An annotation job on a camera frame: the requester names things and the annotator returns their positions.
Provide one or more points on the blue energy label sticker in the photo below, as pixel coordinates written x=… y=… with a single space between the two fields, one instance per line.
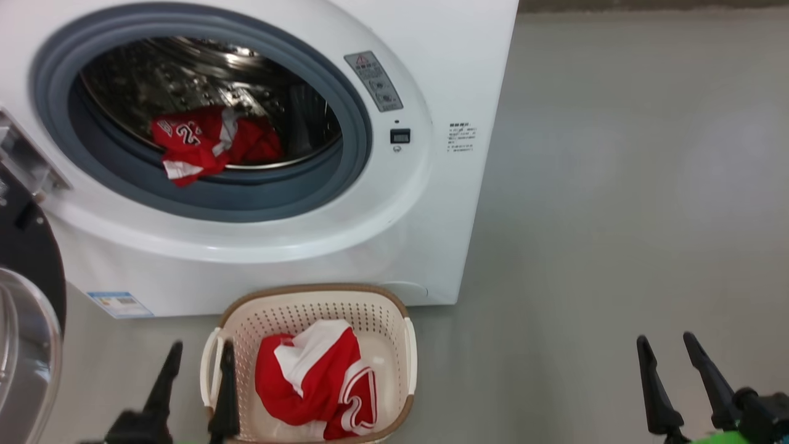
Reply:
x=120 y=304

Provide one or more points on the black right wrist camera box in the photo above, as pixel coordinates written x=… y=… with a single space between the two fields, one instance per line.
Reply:
x=764 y=416

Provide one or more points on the round white drain filter cover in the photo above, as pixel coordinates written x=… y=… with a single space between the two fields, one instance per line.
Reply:
x=413 y=291

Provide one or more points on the red shorts with white stripes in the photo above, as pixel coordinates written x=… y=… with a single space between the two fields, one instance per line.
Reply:
x=308 y=394

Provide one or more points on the cream laundry basket brown rim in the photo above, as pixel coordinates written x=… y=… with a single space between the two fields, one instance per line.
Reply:
x=388 y=345

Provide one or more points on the grey warning sticker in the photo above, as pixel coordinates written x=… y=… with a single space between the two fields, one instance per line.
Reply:
x=374 y=81

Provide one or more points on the red jersey with white number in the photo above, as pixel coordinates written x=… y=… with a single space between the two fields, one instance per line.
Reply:
x=197 y=145

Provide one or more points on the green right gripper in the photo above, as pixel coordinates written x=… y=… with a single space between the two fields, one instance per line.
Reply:
x=718 y=439

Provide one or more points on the white front-load washing machine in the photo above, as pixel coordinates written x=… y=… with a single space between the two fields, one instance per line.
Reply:
x=308 y=259

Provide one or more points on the round black glass washer door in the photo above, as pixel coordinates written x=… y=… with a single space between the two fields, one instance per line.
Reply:
x=31 y=259

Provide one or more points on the metal door hinge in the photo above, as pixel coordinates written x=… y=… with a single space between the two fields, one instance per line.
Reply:
x=28 y=157

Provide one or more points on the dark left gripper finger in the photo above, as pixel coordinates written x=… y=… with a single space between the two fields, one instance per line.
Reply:
x=161 y=394
x=225 y=413

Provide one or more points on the stainless steel washer drum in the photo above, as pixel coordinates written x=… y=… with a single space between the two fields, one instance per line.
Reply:
x=185 y=74

